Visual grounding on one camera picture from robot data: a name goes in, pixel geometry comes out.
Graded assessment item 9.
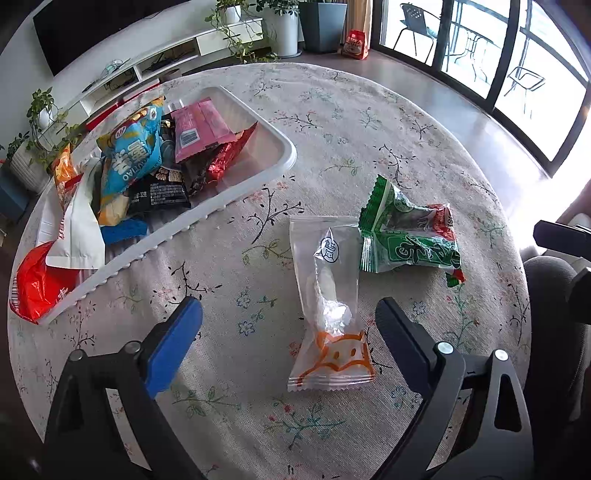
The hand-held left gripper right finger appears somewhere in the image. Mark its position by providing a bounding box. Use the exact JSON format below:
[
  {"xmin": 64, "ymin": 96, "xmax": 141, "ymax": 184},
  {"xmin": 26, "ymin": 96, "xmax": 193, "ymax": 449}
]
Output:
[{"xmin": 374, "ymin": 296, "xmax": 534, "ymax": 480}]

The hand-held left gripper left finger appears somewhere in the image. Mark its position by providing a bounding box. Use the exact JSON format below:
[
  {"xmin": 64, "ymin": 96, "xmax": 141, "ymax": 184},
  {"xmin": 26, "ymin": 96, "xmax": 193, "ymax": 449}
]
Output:
[{"xmin": 41, "ymin": 295, "xmax": 206, "ymax": 480}]

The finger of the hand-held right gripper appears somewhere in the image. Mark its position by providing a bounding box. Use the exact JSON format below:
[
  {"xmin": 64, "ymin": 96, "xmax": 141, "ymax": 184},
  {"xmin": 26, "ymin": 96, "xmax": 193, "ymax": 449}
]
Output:
[
  {"xmin": 533, "ymin": 220, "xmax": 591, "ymax": 252},
  {"xmin": 571, "ymin": 267, "xmax": 591, "ymax": 301}
]

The clear pastry packet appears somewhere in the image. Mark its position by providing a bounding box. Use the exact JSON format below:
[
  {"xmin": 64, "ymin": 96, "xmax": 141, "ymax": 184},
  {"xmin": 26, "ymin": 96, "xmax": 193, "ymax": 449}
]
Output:
[{"xmin": 287, "ymin": 215, "xmax": 376, "ymax": 393}]

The green snack packet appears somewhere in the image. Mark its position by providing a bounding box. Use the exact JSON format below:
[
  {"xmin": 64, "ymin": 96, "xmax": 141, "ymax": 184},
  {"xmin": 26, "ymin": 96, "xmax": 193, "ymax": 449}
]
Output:
[{"xmin": 358, "ymin": 174, "xmax": 466, "ymax": 288}]

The red snack bag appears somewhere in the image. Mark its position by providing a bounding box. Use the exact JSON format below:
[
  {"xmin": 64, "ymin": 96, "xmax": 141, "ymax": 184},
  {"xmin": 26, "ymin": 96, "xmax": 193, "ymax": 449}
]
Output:
[{"xmin": 9, "ymin": 240, "xmax": 86, "ymax": 325}]

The white snack bag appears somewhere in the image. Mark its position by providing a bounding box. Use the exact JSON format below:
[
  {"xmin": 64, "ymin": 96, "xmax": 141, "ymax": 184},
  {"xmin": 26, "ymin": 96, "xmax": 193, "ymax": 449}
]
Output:
[{"xmin": 46, "ymin": 159, "xmax": 107, "ymax": 271}]

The black snack packet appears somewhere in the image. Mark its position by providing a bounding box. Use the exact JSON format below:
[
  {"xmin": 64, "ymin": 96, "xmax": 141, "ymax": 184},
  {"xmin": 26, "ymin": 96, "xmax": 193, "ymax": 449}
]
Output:
[{"xmin": 124, "ymin": 117, "xmax": 192, "ymax": 215}]

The blue panda snack packet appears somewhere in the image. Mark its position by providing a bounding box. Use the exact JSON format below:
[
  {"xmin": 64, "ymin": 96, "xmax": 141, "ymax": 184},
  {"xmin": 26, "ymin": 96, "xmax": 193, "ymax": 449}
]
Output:
[{"xmin": 96, "ymin": 96, "xmax": 167, "ymax": 227}]

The red foil snack packet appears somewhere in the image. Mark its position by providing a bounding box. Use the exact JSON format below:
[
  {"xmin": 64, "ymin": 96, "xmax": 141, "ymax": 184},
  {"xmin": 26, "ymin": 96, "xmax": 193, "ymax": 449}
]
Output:
[{"xmin": 205, "ymin": 121, "xmax": 258, "ymax": 185}]

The orange snack packet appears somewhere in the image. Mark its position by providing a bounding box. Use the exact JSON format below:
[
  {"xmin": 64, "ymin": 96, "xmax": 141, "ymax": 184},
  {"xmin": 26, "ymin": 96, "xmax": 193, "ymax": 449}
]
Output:
[{"xmin": 51, "ymin": 143, "xmax": 81, "ymax": 213}]

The white plastic tray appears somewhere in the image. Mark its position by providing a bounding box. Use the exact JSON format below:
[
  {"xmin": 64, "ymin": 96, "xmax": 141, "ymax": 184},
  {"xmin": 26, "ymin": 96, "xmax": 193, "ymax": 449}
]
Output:
[{"xmin": 34, "ymin": 85, "xmax": 297, "ymax": 326}]

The pink cartoon snack packet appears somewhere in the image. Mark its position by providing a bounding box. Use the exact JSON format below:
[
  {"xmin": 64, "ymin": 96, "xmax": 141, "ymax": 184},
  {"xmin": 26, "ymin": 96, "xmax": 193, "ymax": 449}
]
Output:
[{"xmin": 170, "ymin": 96, "xmax": 236, "ymax": 163}]

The black outdoor chair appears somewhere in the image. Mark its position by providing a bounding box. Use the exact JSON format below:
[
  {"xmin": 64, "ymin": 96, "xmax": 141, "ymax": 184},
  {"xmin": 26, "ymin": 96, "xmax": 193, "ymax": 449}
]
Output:
[
  {"xmin": 503, "ymin": 65, "xmax": 546, "ymax": 97},
  {"xmin": 392, "ymin": 2, "xmax": 441, "ymax": 63}
]

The black framed glass door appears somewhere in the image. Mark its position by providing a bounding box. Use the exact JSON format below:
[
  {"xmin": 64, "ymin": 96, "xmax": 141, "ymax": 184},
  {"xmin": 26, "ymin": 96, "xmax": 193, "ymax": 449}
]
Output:
[{"xmin": 372, "ymin": 0, "xmax": 591, "ymax": 178}]

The outdoor table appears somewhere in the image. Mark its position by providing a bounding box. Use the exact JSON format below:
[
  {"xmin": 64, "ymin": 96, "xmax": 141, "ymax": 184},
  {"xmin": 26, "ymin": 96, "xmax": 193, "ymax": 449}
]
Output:
[{"xmin": 450, "ymin": 23, "xmax": 499, "ymax": 84}]

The plant in ribbed white pot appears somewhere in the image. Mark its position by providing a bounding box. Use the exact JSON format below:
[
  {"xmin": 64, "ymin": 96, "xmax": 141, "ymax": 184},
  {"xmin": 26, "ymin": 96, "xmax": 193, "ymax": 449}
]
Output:
[{"xmin": 0, "ymin": 131, "xmax": 51, "ymax": 192}]

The red storage box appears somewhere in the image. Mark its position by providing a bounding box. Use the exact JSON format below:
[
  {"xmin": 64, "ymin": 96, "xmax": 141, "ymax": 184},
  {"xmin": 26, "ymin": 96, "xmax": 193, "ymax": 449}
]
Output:
[{"xmin": 84, "ymin": 104, "xmax": 127, "ymax": 131}]

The trailing plant in white pot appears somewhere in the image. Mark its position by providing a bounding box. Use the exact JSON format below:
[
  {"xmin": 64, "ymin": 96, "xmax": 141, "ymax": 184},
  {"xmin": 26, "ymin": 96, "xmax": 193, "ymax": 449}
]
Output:
[
  {"xmin": 25, "ymin": 88, "xmax": 88, "ymax": 153},
  {"xmin": 205, "ymin": 0, "xmax": 278, "ymax": 65}
]

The red floor bag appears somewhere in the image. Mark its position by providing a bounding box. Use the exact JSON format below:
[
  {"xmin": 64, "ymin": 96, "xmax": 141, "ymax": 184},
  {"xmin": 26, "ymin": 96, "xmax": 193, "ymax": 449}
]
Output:
[{"xmin": 342, "ymin": 30, "xmax": 370, "ymax": 61}]

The beige curtain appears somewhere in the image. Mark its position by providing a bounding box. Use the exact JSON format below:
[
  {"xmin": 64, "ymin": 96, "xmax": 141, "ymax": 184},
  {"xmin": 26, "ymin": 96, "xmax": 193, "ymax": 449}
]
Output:
[{"xmin": 346, "ymin": 0, "xmax": 372, "ymax": 42}]

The white television cabinet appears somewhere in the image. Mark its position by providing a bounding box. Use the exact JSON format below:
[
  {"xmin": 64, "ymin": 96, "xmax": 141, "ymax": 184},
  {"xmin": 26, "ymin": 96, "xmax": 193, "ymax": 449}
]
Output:
[{"xmin": 51, "ymin": 18, "xmax": 264, "ymax": 125}]

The plant in tall white pot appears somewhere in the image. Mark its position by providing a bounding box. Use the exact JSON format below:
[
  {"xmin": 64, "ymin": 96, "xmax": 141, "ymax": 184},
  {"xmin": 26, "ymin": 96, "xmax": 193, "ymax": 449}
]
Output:
[{"xmin": 259, "ymin": 0, "xmax": 301, "ymax": 58}]

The black wall television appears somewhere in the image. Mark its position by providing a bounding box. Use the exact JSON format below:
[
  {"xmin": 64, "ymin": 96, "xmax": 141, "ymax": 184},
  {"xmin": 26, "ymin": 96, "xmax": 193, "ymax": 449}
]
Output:
[{"xmin": 32, "ymin": 0, "xmax": 195, "ymax": 77}]

